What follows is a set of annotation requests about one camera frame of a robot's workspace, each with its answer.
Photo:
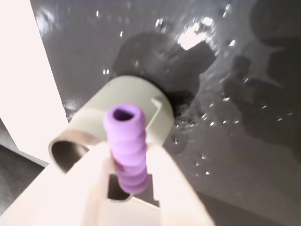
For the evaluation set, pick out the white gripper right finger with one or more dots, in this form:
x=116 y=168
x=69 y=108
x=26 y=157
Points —
x=174 y=188

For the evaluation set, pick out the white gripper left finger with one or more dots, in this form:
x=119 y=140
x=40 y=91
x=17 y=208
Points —
x=77 y=188

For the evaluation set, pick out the purple ribbed pen grip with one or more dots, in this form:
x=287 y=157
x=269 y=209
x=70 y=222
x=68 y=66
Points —
x=131 y=146

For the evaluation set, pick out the pale green cup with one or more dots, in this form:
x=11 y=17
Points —
x=131 y=91

